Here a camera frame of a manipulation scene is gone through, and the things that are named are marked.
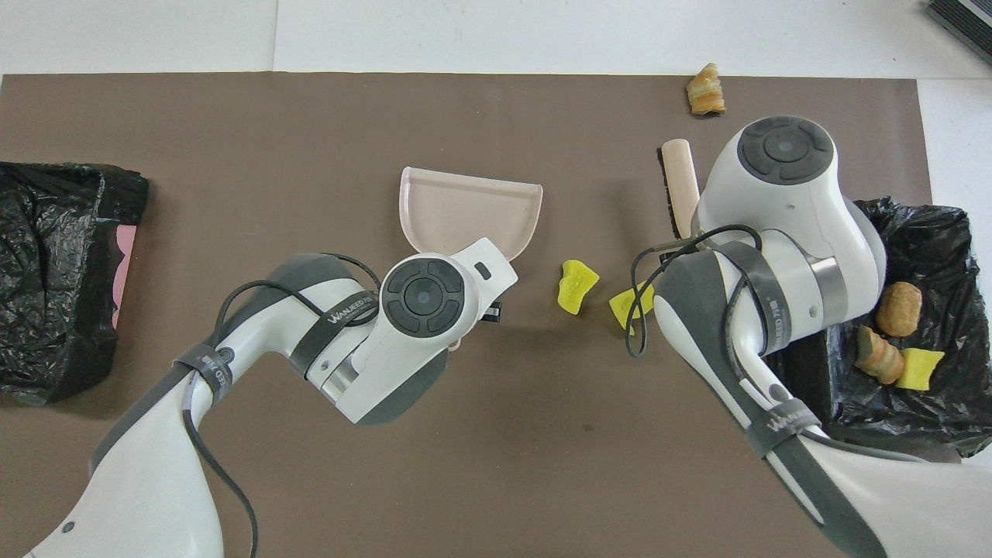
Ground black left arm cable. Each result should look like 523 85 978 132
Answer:
182 252 382 558

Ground black bag-lined pink bin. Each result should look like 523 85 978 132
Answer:
0 161 150 407

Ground beige plastic dustpan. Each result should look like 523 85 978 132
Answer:
399 166 544 264

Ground dark ribbed device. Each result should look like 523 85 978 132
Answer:
926 0 992 64

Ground dimpled yellow sponge scrap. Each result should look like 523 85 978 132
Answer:
558 260 601 315

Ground brown paper table mat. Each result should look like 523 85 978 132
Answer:
0 73 973 558

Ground beige hand brush black bristles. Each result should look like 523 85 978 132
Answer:
657 139 702 239

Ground brown oval sponge scrap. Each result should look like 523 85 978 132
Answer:
876 281 924 338

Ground pale green-yellow sponge scrap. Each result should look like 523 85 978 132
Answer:
855 325 905 385

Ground orange striped sponge scrap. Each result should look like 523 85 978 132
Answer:
686 63 727 116

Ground plain bright yellow sponge scrap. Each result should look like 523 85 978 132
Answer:
897 348 946 391

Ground notched yellow sponge scrap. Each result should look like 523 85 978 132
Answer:
608 285 656 336

